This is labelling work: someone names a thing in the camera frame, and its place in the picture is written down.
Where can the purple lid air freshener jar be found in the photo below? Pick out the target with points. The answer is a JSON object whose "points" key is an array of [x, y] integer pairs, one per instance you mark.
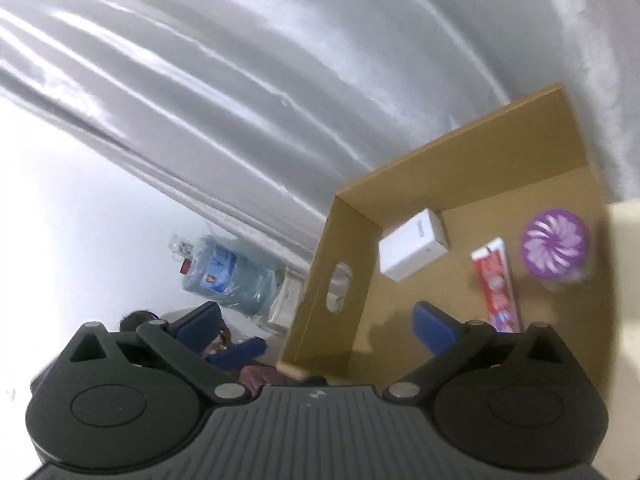
{"points": [[555, 242]]}

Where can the grey curtain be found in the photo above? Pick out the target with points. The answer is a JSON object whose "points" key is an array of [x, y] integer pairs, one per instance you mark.
{"points": [[250, 60]]}

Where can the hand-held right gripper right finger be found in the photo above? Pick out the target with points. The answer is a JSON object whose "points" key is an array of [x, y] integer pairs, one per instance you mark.
{"points": [[432, 325]]}

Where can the blue water jug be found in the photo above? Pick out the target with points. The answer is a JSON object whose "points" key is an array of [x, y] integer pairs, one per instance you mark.
{"points": [[225, 275]]}

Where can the red toothpaste tube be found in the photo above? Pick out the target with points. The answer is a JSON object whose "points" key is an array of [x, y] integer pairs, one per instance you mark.
{"points": [[497, 285]]}

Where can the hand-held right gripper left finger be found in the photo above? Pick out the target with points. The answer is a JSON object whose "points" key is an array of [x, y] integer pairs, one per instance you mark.
{"points": [[200, 325]]}

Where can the brown cardboard box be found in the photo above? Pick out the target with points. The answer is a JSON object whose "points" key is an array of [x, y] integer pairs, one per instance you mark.
{"points": [[395, 300]]}

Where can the white water dispenser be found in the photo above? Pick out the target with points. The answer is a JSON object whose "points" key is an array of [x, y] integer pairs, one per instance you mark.
{"points": [[287, 300]]}

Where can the small white carton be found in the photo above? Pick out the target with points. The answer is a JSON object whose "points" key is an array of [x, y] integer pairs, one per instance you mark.
{"points": [[410, 255]]}

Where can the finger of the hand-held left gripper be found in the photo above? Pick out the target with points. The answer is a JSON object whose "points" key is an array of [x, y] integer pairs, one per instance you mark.
{"points": [[240, 352]]}

